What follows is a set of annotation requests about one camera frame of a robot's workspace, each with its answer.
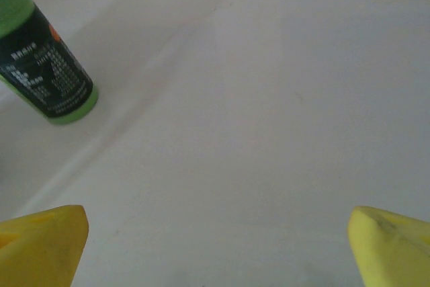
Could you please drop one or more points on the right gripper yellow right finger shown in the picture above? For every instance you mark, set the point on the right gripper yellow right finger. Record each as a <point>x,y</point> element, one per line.
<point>393,253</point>

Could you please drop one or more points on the green bottle with black label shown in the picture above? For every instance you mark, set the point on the green bottle with black label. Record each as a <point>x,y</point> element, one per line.
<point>43,65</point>

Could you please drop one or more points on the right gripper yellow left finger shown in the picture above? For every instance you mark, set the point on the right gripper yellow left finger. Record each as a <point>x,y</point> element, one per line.
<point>40,250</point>

